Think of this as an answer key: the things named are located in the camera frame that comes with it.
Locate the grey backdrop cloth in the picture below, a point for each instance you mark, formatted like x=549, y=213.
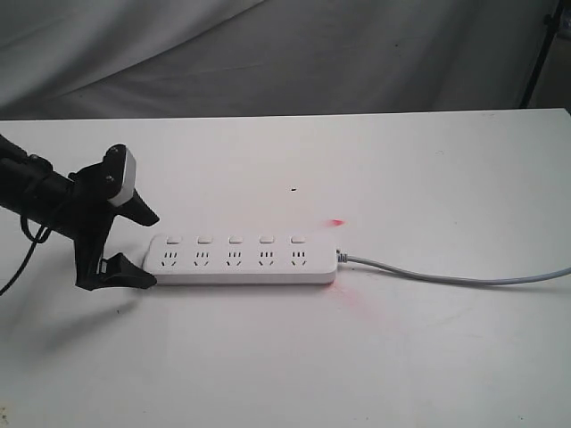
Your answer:
x=170, y=59

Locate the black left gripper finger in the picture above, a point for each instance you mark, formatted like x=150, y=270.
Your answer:
x=119, y=272
x=136, y=210

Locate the white five-socket power strip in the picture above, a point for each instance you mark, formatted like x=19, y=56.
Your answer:
x=242, y=259

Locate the black tripod stand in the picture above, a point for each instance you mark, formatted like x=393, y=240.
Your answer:
x=551, y=23

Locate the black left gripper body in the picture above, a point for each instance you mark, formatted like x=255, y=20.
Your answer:
x=93, y=214

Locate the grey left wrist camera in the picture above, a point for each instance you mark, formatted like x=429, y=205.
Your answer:
x=127, y=185

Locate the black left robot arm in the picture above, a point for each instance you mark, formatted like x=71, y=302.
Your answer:
x=41, y=197

